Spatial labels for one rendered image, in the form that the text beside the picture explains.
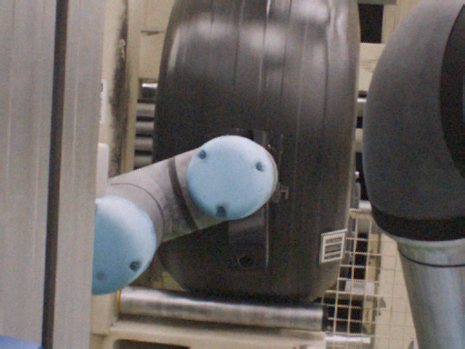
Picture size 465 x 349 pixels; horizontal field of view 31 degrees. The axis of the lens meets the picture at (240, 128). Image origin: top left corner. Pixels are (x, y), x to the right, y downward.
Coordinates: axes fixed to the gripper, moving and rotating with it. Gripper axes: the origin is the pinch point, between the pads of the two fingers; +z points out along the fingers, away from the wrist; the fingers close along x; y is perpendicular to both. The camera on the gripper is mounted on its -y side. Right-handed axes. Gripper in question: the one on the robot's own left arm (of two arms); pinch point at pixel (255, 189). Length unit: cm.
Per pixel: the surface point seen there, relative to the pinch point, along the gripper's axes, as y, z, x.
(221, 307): -20.1, 24.4, 6.1
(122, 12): 26.9, 26.5, 26.5
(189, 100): 11.7, 8.5, 11.1
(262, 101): 12.3, 8.4, 0.5
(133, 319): -24.0, 28.0, 20.8
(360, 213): -6, 71, -17
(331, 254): -9.5, 16.6, -10.7
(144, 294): -19.1, 24.9, 18.7
